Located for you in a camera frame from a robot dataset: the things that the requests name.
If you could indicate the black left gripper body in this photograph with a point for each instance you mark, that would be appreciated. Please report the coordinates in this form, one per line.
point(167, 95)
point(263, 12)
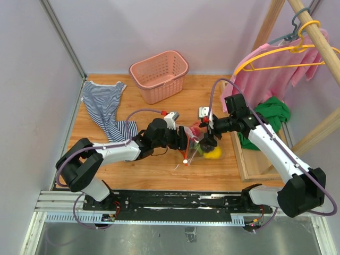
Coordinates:
point(171, 138)

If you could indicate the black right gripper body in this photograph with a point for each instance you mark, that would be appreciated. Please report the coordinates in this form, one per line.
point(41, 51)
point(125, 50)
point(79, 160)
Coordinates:
point(223, 125)

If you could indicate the clear zip top bag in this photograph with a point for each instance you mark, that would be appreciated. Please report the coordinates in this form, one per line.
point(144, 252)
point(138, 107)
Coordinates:
point(193, 150)

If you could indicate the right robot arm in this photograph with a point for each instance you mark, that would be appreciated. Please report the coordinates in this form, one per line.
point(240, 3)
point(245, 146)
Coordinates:
point(304, 187)

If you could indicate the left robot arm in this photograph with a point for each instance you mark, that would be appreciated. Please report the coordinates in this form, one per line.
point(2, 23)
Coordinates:
point(80, 164)

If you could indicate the fake red apple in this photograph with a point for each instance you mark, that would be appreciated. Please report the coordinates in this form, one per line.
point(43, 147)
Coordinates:
point(196, 130)

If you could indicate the fake yellow lemon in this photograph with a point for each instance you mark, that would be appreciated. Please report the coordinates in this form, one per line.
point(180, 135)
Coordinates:
point(216, 153)

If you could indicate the green tank top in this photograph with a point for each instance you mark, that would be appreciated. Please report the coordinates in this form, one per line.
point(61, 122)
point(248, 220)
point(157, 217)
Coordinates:
point(275, 112)

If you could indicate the pink plastic basket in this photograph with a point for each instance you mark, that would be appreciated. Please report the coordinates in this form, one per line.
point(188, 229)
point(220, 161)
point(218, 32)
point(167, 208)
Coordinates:
point(159, 77)

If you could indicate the pink shirt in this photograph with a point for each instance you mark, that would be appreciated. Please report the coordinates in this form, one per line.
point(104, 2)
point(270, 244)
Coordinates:
point(258, 86)

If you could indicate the blue white striped shirt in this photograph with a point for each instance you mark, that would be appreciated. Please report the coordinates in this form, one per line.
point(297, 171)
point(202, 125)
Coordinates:
point(102, 102)

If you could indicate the yellow clothes hanger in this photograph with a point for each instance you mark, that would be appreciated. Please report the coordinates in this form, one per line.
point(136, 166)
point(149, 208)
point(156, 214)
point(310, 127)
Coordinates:
point(299, 55)

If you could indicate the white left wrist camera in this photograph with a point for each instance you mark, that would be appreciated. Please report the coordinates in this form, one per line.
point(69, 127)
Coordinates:
point(170, 119)

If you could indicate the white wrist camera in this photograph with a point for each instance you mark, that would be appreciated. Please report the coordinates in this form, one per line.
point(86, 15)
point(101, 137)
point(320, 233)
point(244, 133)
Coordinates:
point(170, 119)
point(205, 115)

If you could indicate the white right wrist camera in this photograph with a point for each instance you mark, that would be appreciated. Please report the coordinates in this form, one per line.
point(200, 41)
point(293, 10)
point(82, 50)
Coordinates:
point(205, 115)

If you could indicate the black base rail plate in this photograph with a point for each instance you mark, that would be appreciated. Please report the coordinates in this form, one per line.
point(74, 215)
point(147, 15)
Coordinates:
point(175, 206)

